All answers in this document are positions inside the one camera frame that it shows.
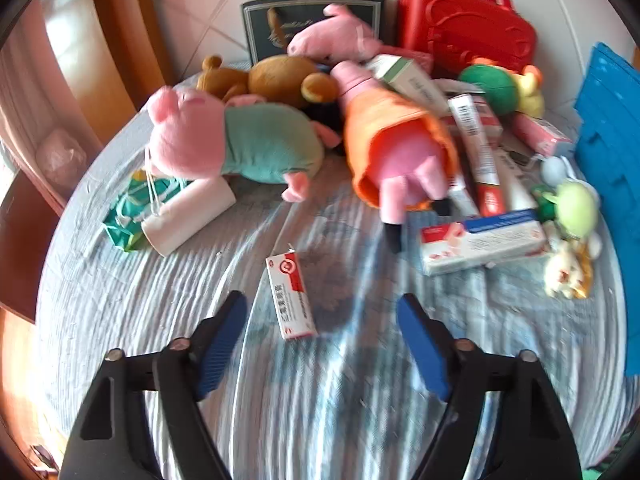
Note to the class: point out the light green round plush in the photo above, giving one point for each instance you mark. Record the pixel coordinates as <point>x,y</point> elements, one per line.
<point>577,207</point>

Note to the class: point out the pig plush with green shirt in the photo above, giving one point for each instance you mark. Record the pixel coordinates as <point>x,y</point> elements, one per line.
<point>265,145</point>

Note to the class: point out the white and yellow plush toy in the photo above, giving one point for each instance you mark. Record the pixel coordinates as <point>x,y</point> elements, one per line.
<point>565,270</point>

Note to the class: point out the green and yellow plush toy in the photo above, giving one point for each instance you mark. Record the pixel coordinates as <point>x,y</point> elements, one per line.
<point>490,87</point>

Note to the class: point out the red plastic carry case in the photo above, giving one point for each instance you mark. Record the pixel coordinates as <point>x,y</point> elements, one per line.
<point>460,25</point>

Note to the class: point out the blue plastic container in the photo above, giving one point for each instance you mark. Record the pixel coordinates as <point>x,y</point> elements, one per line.
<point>610,135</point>

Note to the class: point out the brown wooden nightstand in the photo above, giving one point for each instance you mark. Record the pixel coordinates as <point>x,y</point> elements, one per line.
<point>25,250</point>

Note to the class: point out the red and teal medicine box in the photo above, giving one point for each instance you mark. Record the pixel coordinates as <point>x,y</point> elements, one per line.
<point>410,80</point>

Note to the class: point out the brown teddy bear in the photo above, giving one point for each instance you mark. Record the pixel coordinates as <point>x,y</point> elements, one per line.
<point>280,77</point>

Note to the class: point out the pink pig plush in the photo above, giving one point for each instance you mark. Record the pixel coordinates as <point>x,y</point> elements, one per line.
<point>330,35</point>

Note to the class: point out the long red and white box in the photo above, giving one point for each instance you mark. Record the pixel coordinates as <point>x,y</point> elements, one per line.
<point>475,145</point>

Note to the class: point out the pig plush with orange dress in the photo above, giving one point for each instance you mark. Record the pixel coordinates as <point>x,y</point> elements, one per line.
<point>395,125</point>

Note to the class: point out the small red and white medicine box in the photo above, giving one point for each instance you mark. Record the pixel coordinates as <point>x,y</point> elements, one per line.
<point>292,295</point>

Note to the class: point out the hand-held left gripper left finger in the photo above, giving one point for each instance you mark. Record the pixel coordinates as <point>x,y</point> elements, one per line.
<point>222,345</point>

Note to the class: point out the black box with gold print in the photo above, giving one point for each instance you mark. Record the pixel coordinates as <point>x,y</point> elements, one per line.
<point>260,25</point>

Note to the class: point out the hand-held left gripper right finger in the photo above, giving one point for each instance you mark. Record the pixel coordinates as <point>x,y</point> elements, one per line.
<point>422,347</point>

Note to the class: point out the white and blue medicine box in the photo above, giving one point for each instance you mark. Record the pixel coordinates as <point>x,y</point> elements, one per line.
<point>480,245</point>

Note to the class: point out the pink box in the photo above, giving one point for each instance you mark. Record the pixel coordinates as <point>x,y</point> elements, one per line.
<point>537,132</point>

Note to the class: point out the green packet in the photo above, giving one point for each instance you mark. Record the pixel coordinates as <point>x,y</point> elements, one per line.
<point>120,220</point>

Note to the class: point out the pink plastic bag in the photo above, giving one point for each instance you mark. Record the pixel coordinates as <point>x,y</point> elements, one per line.
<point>62,157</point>

